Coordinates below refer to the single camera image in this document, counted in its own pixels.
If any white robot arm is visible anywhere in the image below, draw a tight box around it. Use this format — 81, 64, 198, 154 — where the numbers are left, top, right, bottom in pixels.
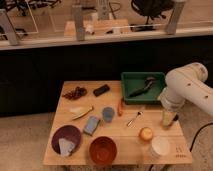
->
158, 62, 213, 126

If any white bowl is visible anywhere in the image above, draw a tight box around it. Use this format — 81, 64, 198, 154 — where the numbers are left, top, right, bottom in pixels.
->
150, 136, 170, 158

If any red bowl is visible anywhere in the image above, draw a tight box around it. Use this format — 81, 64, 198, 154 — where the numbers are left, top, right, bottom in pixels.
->
89, 136, 117, 166

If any red yellow apple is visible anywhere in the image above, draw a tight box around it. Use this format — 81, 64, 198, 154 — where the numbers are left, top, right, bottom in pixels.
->
139, 127, 153, 141

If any metal spoon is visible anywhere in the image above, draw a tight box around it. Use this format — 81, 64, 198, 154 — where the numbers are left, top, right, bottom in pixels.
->
126, 111, 143, 127

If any black tool in bin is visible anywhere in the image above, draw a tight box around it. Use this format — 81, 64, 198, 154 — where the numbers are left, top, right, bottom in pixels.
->
129, 77, 156, 97

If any green plastic bin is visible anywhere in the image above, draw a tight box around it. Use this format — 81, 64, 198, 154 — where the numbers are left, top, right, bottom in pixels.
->
121, 72, 165, 105

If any orange carrot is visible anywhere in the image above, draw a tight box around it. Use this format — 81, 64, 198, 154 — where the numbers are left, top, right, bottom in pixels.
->
117, 98, 124, 116

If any blue cup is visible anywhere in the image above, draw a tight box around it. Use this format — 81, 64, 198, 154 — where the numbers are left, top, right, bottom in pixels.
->
102, 107, 115, 122

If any black rectangular block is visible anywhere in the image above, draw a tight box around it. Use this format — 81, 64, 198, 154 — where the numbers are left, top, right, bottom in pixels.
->
93, 84, 110, 97

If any blue sponge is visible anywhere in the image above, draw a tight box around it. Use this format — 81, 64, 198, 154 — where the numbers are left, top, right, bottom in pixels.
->
83, 116, 100, 135

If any wooden table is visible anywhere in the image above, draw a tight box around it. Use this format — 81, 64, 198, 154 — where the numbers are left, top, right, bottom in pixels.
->
43, 81, 192, 165

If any yellow banana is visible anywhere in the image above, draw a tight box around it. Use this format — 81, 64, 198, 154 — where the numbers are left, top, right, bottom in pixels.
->
72, 106, 94, 120

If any dark purple plate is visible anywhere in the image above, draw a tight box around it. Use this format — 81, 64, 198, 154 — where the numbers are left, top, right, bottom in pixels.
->
51, 125, 81, 154

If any grey folded cloth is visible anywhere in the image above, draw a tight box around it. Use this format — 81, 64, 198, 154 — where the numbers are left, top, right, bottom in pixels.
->
59, 138, 75, 157

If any black office chair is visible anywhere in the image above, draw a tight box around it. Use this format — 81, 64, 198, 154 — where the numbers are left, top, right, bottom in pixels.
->
131, 0, 174, 23

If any black cable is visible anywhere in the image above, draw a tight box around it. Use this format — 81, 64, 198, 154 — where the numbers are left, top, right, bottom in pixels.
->
189, 122, 213, 152

